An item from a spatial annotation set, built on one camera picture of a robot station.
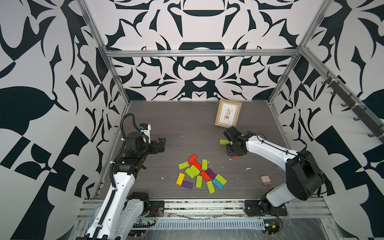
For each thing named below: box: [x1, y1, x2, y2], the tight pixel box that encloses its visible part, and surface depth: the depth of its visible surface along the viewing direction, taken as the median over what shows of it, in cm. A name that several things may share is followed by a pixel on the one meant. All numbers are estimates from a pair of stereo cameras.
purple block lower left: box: [181, 180, 194, 190], surface depth 84 cm
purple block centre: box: [205, 168, 216, 180], surface depth 87 cm
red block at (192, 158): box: [187, 154, 198, 164], surface depth 93 cm
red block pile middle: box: [192, 160, 202, 170], surface depth 89 cm
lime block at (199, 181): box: [196, 175, 203, 189], surface depth 84 cm
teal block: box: [212, 178, 224, 190], surface depth 83 cm
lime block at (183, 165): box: [178, 161, 190, 170], surface depth 89 cm
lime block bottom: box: [206, 180, 216, 194], surface depth 82 cm
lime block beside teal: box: [215, 173, 228, 185], surface depth 85 cm
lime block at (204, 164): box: [202, 159, 208, 170], surface depth 89 cm
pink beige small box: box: [260, 175, 272, 186], surface depth 83 cm
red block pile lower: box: [200, 170, 211, 182], surface depth 86 cm
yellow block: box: [176, 172, 185, 186], surface depth 85 cm
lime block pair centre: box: [185, 165, 201, 179], surface depth 87 cm
